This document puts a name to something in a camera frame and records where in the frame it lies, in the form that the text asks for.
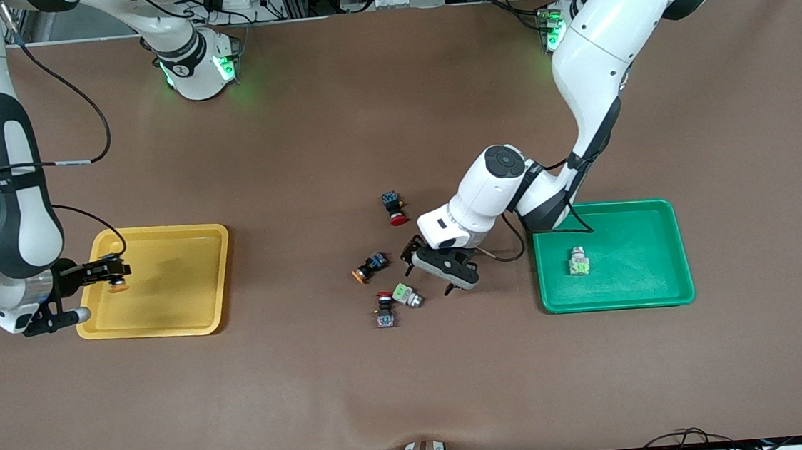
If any green square push button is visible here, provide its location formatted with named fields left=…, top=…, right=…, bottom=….
left=391, top=281, right=425, bottom=311
left=566, top=245, right=592, bottom=277

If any red mushroom push button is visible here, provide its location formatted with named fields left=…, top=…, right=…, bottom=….
left=380, top=190, right=409, bottom=227
left=373, top=290, right=399, bottom=329

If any yellow plastic tray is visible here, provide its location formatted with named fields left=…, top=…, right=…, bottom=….
left=68, top=220, right=237, bottom=346

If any brown table cover mat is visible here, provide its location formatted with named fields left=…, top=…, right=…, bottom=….
left=0, top=0, right=802, bottom=450

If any green plastic tray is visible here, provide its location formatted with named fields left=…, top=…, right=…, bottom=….
left=529, top=194, right=697, bottom=317

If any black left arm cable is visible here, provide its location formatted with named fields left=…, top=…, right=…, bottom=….
left=471, top=153, right=597, bottom=266

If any black cable bundle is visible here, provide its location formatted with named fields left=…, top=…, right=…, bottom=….
left=639, top=419, right=802, bottom=450

